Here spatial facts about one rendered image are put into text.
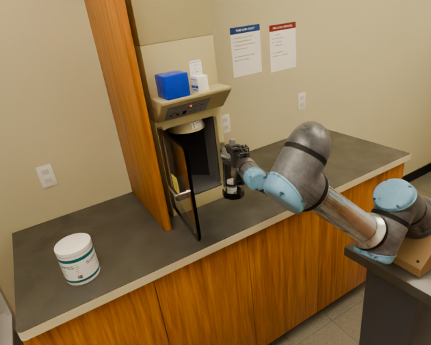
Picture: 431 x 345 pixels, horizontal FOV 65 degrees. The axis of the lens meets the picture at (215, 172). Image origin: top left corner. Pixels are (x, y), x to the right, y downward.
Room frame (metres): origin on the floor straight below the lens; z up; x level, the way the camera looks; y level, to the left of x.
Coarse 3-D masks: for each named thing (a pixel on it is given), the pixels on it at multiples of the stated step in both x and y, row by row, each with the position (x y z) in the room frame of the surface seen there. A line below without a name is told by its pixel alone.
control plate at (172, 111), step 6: (198, 102) 1.37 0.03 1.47; (204, 102) 1.39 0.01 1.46; (168, 108) 1.30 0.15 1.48; (174, 108) 1.32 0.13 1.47; (180, 108) 1.34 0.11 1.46; (186, 108) 1.36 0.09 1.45; (192, 108) 1.39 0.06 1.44; (198, 108) 1.41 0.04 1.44; (204, 108) 1.43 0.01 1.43; (168, 114) 1.34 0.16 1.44; (174, 114) 1.36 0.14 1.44; (180, 114) 1.38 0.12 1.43; (186, 114) 1.40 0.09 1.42
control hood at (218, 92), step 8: (216, 88) 1.40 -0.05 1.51; (224, 88) 1.40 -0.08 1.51; (192, 96) 1.33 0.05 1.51; (200, 96) 1.35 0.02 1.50; (208, 96) 1.37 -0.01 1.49; (216, 96) 1.40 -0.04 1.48; (224, 96) 1.43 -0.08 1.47; (152, 104) 1.36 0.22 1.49; (160, 104) 1.28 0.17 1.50; (168, 104) 1.28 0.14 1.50; (176, 104) 1.31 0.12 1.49; (184, 104) 1.34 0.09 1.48; (208, 104) 1.42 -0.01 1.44; (216, 104) 1.46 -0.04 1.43; (160, 112) 1.30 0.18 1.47; (160, 120) 1.34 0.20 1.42
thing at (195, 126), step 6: (198, 120) 1.50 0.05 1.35; (180, 126) 1.47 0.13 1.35; (186, 126) 1.47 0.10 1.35; (192, 126) 1.47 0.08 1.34; (198, 126) 1.49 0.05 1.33; (204, 126) 1.52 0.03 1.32; (174, 132) 1.47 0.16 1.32; (180, 132) 1.46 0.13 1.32; (186, 132) 1.46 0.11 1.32; (192, 132) 1.46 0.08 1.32
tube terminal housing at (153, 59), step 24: (144, 48) 1.38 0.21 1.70; (168, 48) 1.42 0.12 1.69; (192, 48) 1.47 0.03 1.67; (144, 72) 1.38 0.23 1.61; (216, 72) 1.52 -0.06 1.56; (144, 96) 1.43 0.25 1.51; (168, 120) 1.40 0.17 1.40; (192, 120) 1.45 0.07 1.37; (216, 120) 1.51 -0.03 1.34; (168, 192) 1.38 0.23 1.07; (216, 192) 1.48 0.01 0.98
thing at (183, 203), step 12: (168, 144) 1.25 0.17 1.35; (180, 144) 1.12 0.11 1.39; (168, 156) 1.28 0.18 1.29; (180, 156) 1.13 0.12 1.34; (168, 168) 1.32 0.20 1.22; (180, 168) 1.15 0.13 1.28; (180, 180) 1.18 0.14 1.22; (180, 192) 1.21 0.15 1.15; (192, 192) 1.08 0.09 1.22; (180, 204) 1.24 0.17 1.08; (192, 204) 1.08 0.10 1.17; (180, 216) 1.28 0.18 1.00; (192, 216) 1.10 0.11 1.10; (192, 228) 1.13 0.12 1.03
